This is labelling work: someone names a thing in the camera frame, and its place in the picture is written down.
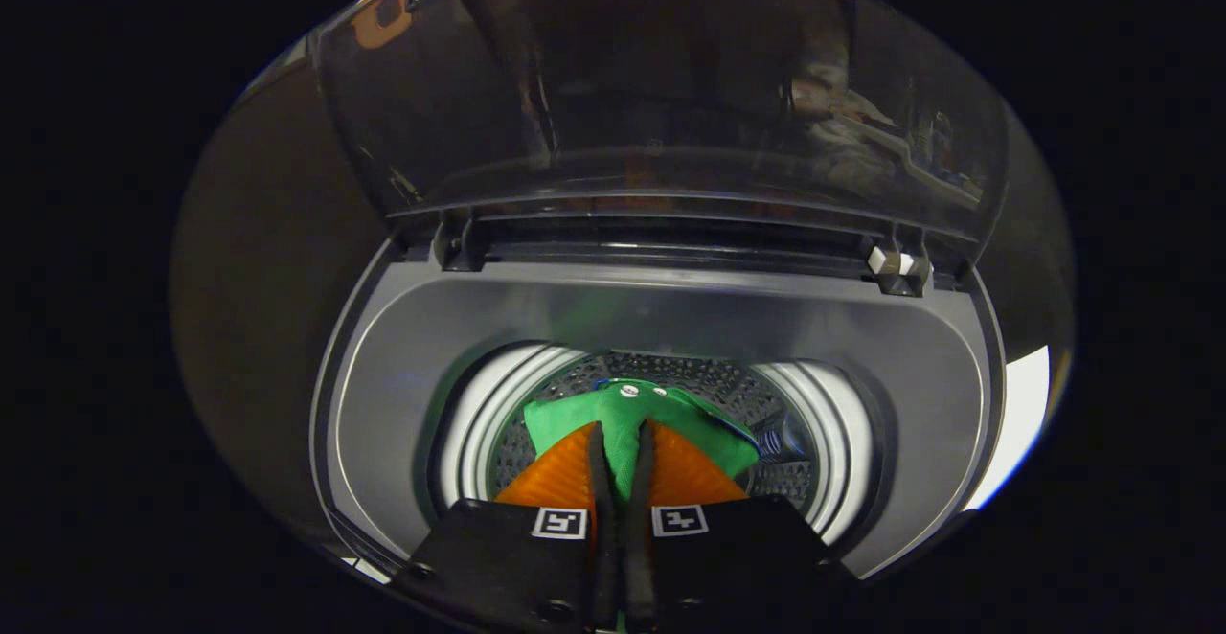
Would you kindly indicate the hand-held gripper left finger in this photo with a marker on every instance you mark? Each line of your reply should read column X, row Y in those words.
column 508, row 557

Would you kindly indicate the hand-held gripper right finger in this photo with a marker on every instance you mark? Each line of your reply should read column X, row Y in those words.
column 737, row 557

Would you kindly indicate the green polo shirt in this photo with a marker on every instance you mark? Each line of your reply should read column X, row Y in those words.
column 623, row 423

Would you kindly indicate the dark washing machine lid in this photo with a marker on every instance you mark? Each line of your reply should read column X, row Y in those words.
column 670, row 88

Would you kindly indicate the white table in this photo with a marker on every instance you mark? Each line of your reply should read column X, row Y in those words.
column 1015, row 423

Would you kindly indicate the black backdrop cloth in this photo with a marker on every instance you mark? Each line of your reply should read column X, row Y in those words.
column 259, row 280

